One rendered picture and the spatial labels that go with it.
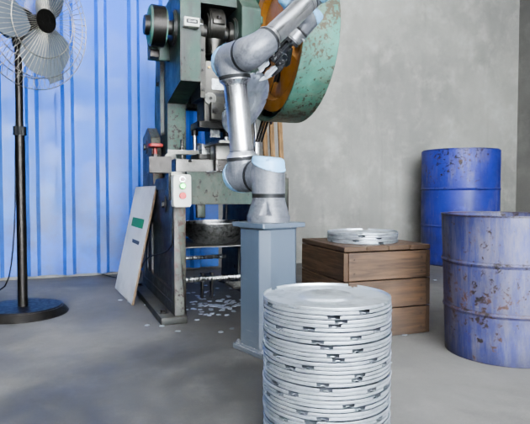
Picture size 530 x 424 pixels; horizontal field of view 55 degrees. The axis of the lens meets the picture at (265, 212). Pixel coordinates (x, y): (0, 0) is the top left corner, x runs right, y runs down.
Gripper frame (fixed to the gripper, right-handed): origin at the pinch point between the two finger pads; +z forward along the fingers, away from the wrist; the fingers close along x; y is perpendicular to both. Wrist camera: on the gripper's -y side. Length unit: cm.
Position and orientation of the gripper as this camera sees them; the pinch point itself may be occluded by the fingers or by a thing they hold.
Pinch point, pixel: (260, 77)
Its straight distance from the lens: 223.3
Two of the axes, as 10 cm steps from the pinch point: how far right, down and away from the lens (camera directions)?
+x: 6.8, 7.1, -1.8
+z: -6.8, 7.0, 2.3
